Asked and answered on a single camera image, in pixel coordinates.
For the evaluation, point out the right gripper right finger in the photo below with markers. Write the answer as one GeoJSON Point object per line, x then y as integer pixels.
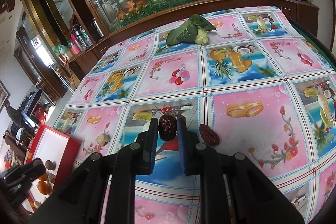
{"type": "Point", "coordinates": [190, 157]}

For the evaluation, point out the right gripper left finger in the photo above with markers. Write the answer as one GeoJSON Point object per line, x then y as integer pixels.
{"type": "Point", "coordinates": [145, 155]}

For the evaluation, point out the orange tangerine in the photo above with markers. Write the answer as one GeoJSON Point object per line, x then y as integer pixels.
{"type": "Point", "coordinates": [43, 177]}
{"type": "Point", "coordinates": [44, 187]}

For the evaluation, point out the dark red jujube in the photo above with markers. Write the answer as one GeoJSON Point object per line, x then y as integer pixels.
{"type": "Point", "coordinates": [167, 127]}

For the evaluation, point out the red jujube date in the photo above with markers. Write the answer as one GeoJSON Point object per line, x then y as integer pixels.
{"type": "Point", "coordinates": [209, 136]}

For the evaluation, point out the pale sugarcane chunk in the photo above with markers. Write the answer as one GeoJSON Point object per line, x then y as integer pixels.
{"type": "Point", "coordinates": [51, 178]}

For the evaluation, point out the brown kiwi in tray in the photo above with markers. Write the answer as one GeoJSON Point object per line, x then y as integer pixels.
{"type": "Point", "coordinates": [50, 165]}

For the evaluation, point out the small pale sugarcane piece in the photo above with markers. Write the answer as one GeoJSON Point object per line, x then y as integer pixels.
{"type": "Point", "coordinates": [102, 139]}

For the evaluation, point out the red white tray box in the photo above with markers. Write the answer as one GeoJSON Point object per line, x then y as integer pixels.
{"type": "Point", "coordinates": [53, 145]}

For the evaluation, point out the fruit pattern tablecloth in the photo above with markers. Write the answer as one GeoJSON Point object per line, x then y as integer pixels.
{"type": "Point", "coordinates": [262, 86]}

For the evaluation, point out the green leafy cabbage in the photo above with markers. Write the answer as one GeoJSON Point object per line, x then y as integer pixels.
{"type": "Point", "coordinates": [194, 30]}

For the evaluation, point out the pink thermos bottle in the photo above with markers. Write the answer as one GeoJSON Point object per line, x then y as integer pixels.
{"type": "Point", "coordinates": [75, 47]}

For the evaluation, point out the green plastic bag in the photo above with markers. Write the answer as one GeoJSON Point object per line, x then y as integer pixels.
{"type": "Point", "coordinates": [62, 49]}

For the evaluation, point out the steel thermos flask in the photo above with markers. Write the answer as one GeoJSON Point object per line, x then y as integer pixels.
{"type": "Point", "coordinates": [95, 25]}

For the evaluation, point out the gold frame doorway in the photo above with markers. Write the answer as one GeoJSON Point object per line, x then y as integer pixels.
{"type": "Point", "coordinates": [47, 23]}

